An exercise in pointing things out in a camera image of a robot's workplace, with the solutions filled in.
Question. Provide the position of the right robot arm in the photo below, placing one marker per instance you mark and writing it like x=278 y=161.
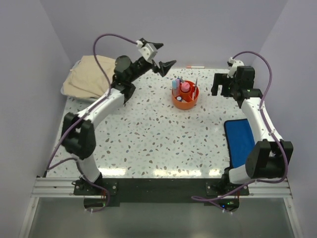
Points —
x=269 y=159

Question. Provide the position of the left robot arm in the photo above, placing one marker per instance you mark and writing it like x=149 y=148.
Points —
x=78 y=130

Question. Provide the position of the orange round organizer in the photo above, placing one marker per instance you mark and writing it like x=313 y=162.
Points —
x=188 y=101

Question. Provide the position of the pink cap clear tube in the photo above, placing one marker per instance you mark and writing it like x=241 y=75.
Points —
x=185 y=87

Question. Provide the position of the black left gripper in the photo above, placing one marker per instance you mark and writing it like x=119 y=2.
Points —
x=164 y=67

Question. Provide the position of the clear purple gel pen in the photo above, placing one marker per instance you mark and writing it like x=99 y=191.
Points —
x=195 y=88

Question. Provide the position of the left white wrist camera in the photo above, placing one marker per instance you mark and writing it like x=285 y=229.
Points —
x=147 y=50

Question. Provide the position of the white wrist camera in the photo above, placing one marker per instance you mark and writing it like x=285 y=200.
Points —
x=233 y=64
x=147 y=50

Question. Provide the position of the blue cloth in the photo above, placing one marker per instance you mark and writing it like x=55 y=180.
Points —
x=240 y=141

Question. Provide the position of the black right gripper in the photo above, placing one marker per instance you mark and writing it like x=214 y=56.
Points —
x=221 y=79

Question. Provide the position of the peach tip white marker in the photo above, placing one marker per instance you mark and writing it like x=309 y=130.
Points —
x=195 y=67

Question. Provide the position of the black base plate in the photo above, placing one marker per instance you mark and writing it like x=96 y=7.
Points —
x=145 y=190

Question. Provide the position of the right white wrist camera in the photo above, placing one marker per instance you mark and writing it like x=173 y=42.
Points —
x=233 y=64

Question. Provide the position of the aluminium frame rail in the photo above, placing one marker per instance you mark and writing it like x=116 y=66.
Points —
x=150 y=138

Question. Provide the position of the beige cloth bag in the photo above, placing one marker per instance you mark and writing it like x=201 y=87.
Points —
x=89 y=78

